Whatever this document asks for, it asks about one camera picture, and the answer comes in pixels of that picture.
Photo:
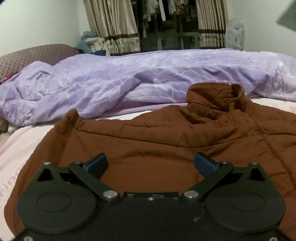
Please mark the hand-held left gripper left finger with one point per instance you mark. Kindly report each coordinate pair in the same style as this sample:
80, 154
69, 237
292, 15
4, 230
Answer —
98, 163

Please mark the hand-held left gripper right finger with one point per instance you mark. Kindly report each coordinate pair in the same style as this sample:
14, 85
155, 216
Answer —
204, 163

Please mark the brown padded jacket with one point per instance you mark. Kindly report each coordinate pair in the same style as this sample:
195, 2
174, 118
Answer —
161, 143

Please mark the row of hanging clothes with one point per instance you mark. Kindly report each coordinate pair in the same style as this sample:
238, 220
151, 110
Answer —
166, 11

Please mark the purple duvet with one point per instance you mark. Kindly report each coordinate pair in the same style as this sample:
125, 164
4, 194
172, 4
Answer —
115, 81

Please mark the pink printed blanket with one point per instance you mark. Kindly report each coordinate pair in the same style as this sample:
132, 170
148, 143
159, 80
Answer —
13, 148

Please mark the dark blue bag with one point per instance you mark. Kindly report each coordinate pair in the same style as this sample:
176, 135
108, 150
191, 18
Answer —
99, 52

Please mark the maroon quilted pillow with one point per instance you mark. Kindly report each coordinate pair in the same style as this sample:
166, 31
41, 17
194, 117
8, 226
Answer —
34, 58

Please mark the dark red cloth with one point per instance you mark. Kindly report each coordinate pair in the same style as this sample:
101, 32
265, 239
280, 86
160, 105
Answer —
10, 77

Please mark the light blue cloth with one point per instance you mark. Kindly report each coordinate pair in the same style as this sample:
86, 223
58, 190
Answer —
85, 40

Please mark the glass balcony door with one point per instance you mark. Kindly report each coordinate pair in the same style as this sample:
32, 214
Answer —
168, 41

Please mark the grey patterned cushion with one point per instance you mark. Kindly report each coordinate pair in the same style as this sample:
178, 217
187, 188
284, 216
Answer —
235, 34

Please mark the beige striped curtain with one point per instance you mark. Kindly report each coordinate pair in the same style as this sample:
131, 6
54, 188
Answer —
211, 23
113, 25

